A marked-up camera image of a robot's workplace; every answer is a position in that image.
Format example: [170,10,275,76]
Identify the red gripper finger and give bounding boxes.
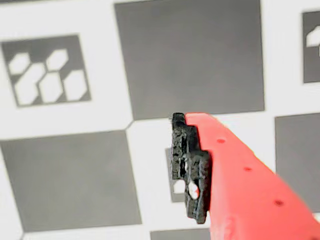
[170,112,320,240]

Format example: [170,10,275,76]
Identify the black white marker checkerboard mat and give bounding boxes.
[0,0,320,240]

